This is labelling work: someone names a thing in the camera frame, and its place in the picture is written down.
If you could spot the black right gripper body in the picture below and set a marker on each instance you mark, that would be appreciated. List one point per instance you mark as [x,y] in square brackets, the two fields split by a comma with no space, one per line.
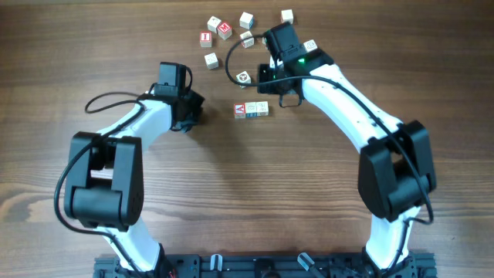
[265,75]

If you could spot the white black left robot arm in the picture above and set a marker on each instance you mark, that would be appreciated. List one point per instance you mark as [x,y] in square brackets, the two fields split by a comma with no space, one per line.
[101,190]

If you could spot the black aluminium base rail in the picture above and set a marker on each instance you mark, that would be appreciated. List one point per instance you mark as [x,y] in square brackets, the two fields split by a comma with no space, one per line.
[421,265]

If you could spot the white red sided block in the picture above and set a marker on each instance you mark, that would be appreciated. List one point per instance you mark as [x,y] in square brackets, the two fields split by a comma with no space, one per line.
[211,61]

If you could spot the yarn ball white block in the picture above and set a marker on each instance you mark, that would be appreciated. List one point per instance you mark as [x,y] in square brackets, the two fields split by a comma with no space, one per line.
[310,45]

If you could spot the red letter M block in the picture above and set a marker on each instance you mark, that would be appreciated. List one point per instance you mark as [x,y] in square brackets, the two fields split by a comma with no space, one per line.
[224,30]

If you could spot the blue sided white block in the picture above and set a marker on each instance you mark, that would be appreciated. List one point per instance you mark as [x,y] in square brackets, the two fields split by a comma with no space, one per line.
[246,20]

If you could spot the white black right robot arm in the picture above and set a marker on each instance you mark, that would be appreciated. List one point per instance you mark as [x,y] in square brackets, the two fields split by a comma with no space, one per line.
[396,172]

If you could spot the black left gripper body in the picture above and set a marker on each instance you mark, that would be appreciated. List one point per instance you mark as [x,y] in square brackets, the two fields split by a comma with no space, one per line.
[193,107]

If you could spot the shell picture white block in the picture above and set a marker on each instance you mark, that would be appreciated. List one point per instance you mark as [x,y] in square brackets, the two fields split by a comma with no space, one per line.
[247,39]

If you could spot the red letter I block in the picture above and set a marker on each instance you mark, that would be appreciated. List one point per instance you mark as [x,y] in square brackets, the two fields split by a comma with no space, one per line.
[205,39]

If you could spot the letter K white block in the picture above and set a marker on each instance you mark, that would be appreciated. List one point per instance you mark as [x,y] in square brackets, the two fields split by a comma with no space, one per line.
[262,108]

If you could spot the red letter A block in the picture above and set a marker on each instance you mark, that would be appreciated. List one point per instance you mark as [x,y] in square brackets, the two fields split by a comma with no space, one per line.
[239,111]

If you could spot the far white number block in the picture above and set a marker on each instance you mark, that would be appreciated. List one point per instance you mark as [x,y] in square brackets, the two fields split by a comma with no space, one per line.
[287,16]

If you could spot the soccer ball picture block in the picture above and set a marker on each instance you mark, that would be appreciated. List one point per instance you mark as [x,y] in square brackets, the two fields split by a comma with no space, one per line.
[243,78]

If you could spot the plain white corner block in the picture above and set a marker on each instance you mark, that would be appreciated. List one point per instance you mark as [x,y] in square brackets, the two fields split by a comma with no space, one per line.
[213,23]

